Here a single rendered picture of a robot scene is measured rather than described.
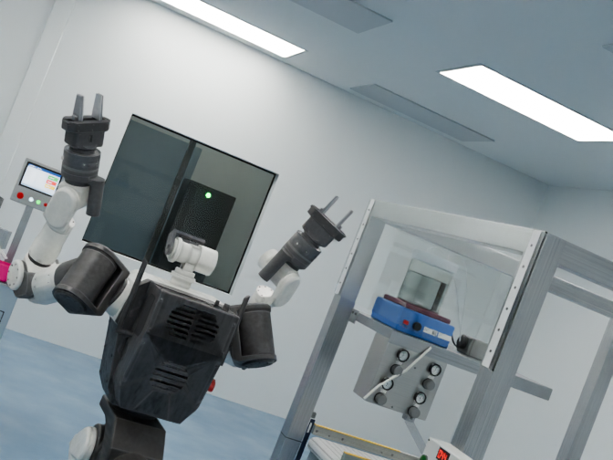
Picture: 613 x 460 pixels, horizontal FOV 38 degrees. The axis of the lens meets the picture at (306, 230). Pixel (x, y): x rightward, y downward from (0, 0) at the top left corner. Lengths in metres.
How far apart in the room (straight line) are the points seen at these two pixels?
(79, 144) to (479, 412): 1.12
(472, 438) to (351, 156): 5.90
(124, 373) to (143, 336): 0.10
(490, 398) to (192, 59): 5.75
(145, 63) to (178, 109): 0.45
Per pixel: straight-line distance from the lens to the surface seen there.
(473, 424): 2.09
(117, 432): 2.09
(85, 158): 2.16
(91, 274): 2.07
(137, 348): 1.99
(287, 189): 7.67
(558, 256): 2.12
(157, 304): 1.97
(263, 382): 7.89
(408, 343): 2.71
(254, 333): 2.20
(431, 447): 2.10
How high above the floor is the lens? 1.48
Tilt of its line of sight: 1 degrees up
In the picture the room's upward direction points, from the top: 22 degrees clockwise
